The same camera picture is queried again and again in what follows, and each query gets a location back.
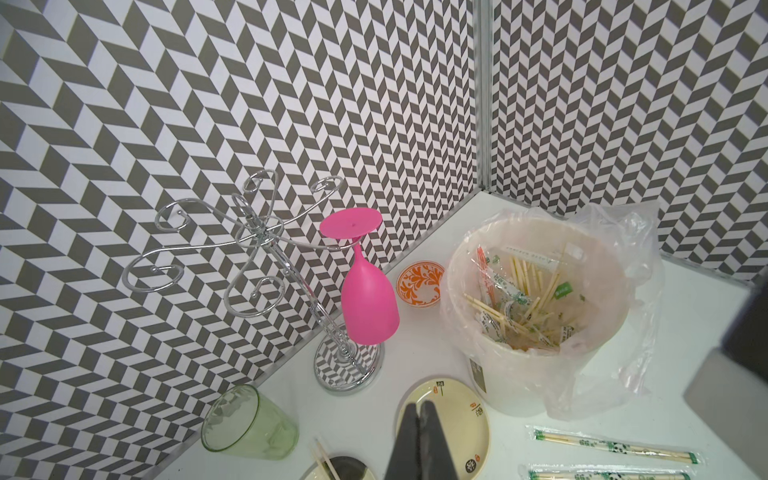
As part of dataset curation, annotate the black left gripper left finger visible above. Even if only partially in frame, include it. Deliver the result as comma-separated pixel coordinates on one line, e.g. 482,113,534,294
384,403,421,480

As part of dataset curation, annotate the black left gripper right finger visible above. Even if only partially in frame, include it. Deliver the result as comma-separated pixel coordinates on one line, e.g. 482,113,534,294
418,401,458,480

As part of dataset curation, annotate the chopsticks pair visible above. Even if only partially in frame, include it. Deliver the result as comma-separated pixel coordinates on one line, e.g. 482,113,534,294
519,465,696,480
528,425,706,465
310,438,340,480

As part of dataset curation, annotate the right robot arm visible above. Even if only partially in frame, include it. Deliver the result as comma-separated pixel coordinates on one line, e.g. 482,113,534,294
684,280,767,479

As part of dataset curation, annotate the cream plate back right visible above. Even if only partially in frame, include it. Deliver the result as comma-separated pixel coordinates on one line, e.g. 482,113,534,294
394,377,491,480

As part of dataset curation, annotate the pink plastic goblet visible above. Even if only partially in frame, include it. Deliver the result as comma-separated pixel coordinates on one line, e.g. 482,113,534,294
320,207,400,346

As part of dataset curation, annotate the green translucent cup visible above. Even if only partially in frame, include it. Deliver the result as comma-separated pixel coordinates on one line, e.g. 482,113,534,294
201,384,299,460

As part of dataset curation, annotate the orange patterned white bowl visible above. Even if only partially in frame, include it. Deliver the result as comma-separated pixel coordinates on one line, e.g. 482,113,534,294
395,261,445,308

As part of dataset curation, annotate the metal cup rack stand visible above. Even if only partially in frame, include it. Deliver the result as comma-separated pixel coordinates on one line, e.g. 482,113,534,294
121,168,384,395

